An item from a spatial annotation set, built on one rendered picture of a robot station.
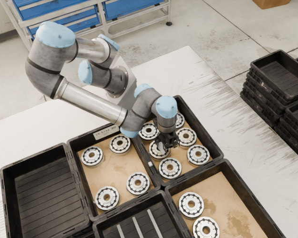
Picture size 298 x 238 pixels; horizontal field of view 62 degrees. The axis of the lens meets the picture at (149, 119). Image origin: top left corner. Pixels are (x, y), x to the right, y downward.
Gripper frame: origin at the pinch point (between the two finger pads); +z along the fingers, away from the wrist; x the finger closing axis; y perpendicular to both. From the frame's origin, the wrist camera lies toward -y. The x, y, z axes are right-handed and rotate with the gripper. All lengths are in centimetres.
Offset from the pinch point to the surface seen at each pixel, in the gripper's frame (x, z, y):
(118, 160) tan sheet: -22.8, 2.2, -4.2
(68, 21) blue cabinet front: -14, 40, -196
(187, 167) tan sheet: 4.5, 2.2, 13.5
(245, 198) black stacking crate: 17.5, -1.8, 36.6
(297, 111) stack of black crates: 110, 48, -6
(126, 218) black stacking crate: -29.0, 2.3, 22.2
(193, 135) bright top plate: 14.6, -0.5, 1.3
